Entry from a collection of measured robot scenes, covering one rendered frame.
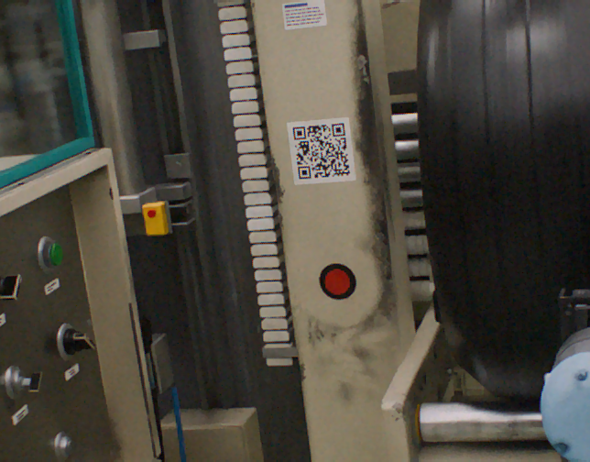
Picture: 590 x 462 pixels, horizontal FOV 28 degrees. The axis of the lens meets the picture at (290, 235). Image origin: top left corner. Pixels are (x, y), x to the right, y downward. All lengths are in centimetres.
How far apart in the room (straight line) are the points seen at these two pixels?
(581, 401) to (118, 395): 68
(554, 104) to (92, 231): 52
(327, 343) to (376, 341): 6
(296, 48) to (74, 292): 38
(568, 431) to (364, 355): 62
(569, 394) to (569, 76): 40
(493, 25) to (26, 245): 52
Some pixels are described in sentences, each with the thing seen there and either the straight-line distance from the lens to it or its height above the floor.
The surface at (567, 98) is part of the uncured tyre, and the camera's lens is 118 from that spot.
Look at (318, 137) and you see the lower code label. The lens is 141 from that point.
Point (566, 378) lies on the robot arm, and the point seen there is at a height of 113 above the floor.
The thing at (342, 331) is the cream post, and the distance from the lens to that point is 147.
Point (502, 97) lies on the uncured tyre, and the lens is 119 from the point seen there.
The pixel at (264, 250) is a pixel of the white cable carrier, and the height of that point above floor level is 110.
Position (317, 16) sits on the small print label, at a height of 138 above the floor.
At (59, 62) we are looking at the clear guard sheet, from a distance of 131.
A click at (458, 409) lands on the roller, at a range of 141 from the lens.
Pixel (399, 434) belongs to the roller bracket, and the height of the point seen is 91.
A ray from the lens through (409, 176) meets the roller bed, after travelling 182.
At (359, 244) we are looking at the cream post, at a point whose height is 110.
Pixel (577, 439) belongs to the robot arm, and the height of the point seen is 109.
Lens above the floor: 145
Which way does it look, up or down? 13 degrees down
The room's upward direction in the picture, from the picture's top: 7 degrees counter-clockwise
